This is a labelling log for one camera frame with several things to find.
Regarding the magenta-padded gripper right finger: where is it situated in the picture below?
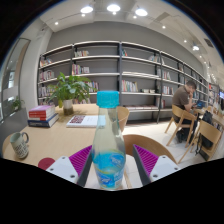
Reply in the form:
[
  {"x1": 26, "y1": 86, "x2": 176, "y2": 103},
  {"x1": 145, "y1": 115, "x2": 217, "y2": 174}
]
[{"x1": 132, "y1": 144, "x2": 181, "y2": 187}]

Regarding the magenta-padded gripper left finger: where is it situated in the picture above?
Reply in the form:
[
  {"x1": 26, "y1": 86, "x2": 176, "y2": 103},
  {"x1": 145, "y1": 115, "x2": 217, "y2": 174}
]
[{"x1": 45, "y1": 144, "x2": 94, "y2": 188}]

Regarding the clear blue-capped drink bottle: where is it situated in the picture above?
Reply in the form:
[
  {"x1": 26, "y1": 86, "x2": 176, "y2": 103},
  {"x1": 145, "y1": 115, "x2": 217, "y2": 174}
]
[{"x1": 91, "y1": 90, "x2": 127, "y2": 191}]

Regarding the wooden round-back chair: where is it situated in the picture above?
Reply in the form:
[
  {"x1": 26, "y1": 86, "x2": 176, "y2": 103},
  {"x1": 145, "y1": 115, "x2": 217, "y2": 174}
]
[
  {"x1": 116, "y1": 105, "x2": 131, "y2": 133},
  {"x1": 123, "y1": 134, "x2": 178, "y2": 164}
]

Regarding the grey patterned ceramic mug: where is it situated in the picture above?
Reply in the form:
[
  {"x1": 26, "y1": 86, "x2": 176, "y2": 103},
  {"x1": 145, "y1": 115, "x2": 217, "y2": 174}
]
[{"x1": 9, "y1": 131, "x2": 30, "y2": 160}]

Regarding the blue thick book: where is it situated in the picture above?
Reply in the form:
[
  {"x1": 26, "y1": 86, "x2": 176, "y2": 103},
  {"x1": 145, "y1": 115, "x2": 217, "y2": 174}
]
[{"x1": 27, "y1": 113, "x2": 60, "y2": 129}]

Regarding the white printed booklet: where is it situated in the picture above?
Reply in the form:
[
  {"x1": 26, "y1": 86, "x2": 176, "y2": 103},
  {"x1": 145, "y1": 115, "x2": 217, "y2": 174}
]
[{"x1": 65, "y1": 114, "x2": 100, "y2": 129}]

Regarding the person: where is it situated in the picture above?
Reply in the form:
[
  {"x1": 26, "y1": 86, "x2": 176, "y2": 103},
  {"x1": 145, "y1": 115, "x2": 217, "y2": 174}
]
[{"x1": 171, "y1": 79, "x2": 198, "y2": 143}]

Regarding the small window potted plant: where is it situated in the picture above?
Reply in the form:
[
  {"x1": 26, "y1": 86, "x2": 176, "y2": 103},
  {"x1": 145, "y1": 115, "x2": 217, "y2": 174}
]
[{"x1": 9, "y1": 95, "x2": 25, "y2": 113}]

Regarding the green potted table plant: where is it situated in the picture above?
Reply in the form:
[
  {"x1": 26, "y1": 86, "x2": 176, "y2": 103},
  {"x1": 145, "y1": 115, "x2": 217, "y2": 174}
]
[{"x1": 48, "y1": 72, "x2": 92, "y2": 117}]

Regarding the group of ceiling lights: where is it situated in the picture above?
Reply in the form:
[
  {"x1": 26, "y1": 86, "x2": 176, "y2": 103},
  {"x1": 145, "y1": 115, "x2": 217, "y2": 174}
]
[{"x1": 53, "y1": 3, "x2": 201, "y2": 53}]

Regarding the grey wall shelf unit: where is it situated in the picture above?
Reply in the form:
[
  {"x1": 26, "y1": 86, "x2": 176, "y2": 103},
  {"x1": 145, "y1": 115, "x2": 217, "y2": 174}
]
[{"x1": 36, "y1": 40, "x2": 219, "y2": 123}]

